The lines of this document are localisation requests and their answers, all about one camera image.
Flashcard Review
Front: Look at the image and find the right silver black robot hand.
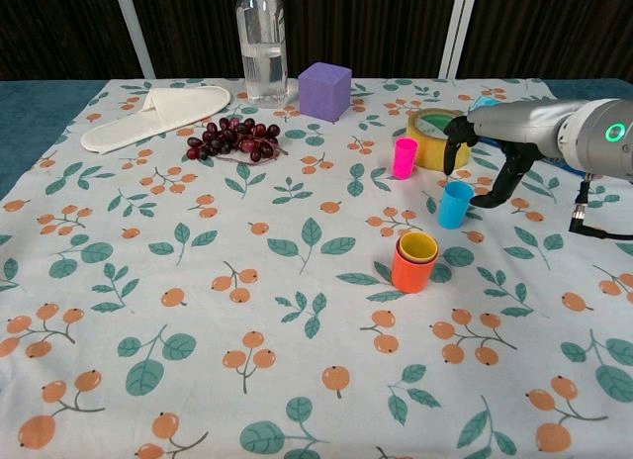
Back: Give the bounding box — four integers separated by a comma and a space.
443, 100, 589, 208

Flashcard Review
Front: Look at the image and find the light blue plastic cup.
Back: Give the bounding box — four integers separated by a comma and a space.
437, 181, 474, 230

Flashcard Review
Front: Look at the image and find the pink plastic cup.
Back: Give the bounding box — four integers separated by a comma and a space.
393, 137, 419, 180

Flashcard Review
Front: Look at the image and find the yellow plastic cup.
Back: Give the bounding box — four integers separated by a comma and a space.
399, 230, 438, 262

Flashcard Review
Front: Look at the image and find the blue cookie box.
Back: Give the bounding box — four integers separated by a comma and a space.
473, 95, 594, 178

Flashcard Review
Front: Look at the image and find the yellow packing tape roll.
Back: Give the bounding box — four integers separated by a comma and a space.
406, 108, 472, 172

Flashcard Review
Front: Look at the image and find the orange plastic cup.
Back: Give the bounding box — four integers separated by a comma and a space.
391, 233, 439, 294

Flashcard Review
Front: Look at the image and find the purple foam cube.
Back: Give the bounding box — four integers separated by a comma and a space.
297, 61, 353, 123

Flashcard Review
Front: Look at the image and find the clear plastic water bottle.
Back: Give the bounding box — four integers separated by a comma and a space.
234, 0, 290, 110

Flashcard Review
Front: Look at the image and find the dark red grape bunch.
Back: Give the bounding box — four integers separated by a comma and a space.
186, 116, 289, 167

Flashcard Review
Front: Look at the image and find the white disposable slipper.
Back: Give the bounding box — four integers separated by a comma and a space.
80, 85, 232, 156

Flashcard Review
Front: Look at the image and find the floral print tablecloth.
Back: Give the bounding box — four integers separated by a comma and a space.
0, 76, 633, 459

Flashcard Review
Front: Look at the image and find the teal table cover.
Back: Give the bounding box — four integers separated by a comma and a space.
0, 76, 633, 203

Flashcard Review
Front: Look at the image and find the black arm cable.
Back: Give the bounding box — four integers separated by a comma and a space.
568, 174, 633, 240

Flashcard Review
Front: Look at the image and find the white screen frame post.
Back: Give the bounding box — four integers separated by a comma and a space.
438, 0, 479, 79
111, 0, 157, 80

